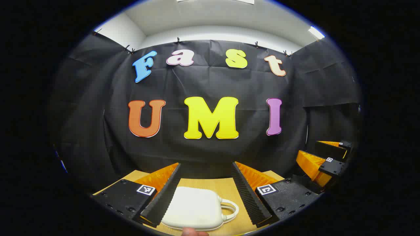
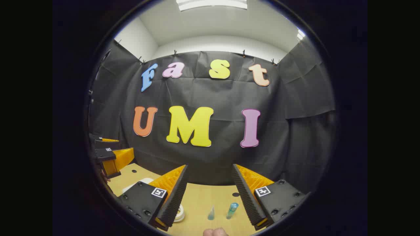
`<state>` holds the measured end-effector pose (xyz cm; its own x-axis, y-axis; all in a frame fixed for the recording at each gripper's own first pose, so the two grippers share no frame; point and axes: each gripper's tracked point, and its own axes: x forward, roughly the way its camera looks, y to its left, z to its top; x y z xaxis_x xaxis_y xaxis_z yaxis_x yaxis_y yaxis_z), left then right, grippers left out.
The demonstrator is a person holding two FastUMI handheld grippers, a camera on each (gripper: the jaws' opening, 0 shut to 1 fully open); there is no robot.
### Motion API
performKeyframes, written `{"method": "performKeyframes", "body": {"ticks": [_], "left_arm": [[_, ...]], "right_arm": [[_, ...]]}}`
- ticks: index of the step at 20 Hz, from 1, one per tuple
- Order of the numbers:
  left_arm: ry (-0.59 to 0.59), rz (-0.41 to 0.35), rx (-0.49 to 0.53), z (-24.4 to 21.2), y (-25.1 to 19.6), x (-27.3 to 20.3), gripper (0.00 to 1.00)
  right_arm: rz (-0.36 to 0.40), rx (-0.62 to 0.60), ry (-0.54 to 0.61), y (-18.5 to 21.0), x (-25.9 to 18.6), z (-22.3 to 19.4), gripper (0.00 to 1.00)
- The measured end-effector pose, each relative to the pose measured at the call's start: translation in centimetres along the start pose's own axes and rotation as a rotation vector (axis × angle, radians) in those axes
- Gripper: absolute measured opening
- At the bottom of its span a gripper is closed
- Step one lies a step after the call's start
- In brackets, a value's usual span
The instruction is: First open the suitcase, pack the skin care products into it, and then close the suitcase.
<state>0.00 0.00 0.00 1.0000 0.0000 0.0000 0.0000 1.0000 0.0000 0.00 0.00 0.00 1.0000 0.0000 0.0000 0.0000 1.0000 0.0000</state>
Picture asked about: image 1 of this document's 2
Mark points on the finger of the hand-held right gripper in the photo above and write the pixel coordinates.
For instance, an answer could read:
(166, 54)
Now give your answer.
(311, 165)
(331, 150)

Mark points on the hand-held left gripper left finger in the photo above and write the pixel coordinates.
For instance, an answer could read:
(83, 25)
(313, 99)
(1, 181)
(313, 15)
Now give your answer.
(164, 196)

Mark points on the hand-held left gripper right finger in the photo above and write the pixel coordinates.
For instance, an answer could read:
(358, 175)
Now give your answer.
(247, 196)

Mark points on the white suitcase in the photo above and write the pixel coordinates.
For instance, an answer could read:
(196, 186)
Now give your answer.
(193, 206)

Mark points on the black backdrop cloth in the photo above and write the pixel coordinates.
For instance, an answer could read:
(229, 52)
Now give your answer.
(252, 147)

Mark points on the ceiling light panel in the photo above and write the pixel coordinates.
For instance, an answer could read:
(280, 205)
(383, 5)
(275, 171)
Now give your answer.
(316, 32)

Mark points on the row of black cloth clips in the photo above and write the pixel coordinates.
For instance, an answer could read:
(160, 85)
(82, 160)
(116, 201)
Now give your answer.
(178, 40)

